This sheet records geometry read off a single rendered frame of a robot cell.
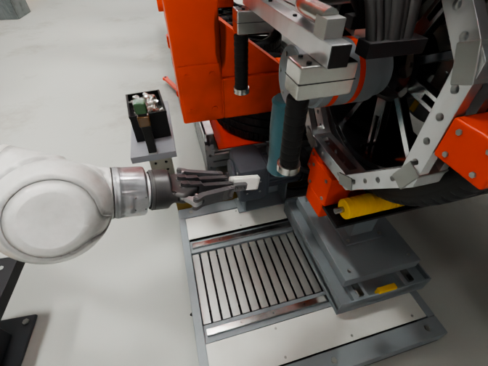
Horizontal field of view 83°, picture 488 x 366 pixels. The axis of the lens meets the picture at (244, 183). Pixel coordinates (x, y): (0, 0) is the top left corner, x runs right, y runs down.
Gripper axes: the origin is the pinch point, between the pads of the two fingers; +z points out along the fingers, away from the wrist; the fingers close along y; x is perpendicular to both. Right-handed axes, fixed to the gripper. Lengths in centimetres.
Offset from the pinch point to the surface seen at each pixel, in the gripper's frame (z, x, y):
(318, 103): 14.1, 18.4, -0.1
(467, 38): 17.9, 33.4, 20.2
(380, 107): 35.4, 18.6, -0.7
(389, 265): 59, -32, 10
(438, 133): 19.3, 20.3, 22.4
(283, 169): 1.9, 8.1, 9.3
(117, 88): -5, -36, -235
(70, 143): -41, -58, -160
